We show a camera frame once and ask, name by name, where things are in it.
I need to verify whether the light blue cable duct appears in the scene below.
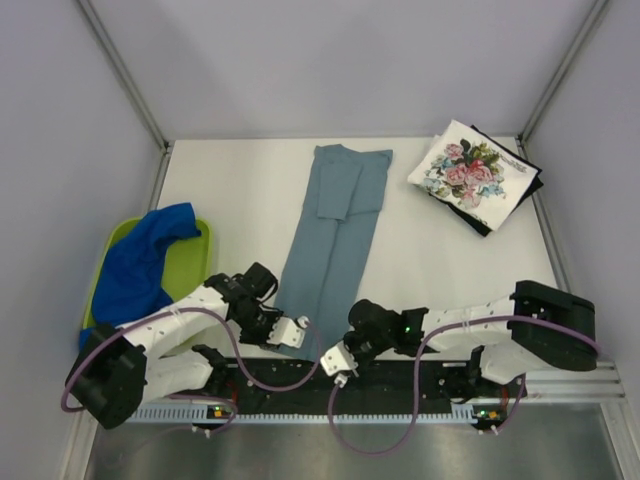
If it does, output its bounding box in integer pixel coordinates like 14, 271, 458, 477
126, 402, 502, 425

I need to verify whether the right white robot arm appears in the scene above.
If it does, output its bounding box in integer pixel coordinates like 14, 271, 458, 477
322, 280, 600, 396

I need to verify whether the white floral folded t shirt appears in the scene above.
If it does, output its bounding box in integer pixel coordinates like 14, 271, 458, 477
407, 118, 542, 234

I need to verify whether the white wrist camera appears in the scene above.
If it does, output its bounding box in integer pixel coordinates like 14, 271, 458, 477
267, 316, 309, 349
320, 341, 358, 388

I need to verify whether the royal blue t shirt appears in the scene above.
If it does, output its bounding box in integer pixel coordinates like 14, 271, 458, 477
84, 203, 200, 345

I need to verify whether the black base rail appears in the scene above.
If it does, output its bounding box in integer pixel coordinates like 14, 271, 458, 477
181, 358, 519, 414

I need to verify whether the left aluminium frame post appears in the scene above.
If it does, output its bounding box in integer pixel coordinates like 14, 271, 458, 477
74, 0, 169, 152

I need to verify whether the right aluminium frame post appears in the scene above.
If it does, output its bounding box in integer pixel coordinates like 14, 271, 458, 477
517, 0, 612, 145

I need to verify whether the green plastic tray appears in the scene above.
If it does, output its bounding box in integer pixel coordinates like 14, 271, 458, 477
78, 211, 214, 349

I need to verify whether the grey-blue t shirt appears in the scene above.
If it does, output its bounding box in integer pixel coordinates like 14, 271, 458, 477
275, 145, 393, 349

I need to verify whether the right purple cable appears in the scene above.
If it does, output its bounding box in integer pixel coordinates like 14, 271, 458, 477
327, 314, 604, 457

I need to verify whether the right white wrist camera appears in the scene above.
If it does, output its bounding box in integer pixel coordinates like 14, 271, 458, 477
320, 341, 358, 388

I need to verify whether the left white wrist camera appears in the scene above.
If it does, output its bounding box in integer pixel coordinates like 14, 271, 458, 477
267, 316, 309, 349

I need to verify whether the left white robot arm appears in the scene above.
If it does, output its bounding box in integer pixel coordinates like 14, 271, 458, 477
61, 263, 300, 429

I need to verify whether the aluminium frame post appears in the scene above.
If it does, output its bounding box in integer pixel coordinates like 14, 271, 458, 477
74, 0, 169, 152
517, 0, 612, 145

